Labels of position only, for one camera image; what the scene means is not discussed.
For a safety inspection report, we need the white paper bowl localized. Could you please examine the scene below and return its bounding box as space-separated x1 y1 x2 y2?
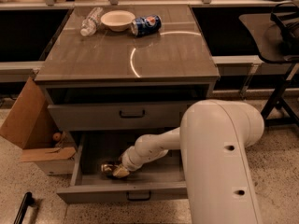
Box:
101 10 135 32

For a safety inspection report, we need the grey drawer cabinet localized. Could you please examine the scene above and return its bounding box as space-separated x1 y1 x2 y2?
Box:
35 5 221 185

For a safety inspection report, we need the brown cardboard box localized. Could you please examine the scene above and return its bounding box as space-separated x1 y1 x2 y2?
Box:
0 77 76 175

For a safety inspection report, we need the closed grey upper drawer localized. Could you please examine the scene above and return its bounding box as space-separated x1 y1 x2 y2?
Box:
48 101 195 131

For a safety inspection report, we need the open grey lower drawer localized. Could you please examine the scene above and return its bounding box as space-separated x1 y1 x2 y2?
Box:
57 130 187 203

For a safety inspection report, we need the black chair with tablet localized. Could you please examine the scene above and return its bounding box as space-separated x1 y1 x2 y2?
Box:
239 2 299 125

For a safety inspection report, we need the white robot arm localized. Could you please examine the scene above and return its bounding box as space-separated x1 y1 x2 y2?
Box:
113 100 264 224

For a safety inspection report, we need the blue pepsi can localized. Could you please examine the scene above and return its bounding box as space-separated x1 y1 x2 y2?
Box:
131 15 162 37

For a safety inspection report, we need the black metal floor bar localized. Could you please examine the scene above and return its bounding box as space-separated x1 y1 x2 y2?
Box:
13 192 36 224

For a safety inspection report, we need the clear plastic water bottle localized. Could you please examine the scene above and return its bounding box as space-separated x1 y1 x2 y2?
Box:
80 7 103 36

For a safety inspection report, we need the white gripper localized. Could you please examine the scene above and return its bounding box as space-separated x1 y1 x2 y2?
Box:
112 146 146 178

